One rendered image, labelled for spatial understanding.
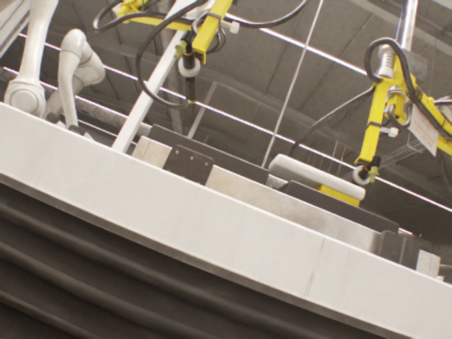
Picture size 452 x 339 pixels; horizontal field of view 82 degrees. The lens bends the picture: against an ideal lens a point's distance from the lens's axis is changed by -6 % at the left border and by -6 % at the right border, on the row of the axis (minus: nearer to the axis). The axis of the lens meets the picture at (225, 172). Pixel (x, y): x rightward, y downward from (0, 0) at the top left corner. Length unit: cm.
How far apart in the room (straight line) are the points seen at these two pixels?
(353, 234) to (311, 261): 53
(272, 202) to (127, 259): 49
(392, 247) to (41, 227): 77
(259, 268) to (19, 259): 25
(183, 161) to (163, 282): 44
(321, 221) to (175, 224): 56
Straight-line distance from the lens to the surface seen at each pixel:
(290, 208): 75
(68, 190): 30
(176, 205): 27
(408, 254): 88
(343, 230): 80
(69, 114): 161
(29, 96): 99
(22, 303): 35
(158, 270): 30
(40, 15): 131
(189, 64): 112
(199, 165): 70
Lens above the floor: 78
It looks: 16 degrees up
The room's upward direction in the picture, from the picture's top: 22 degrees clockwise
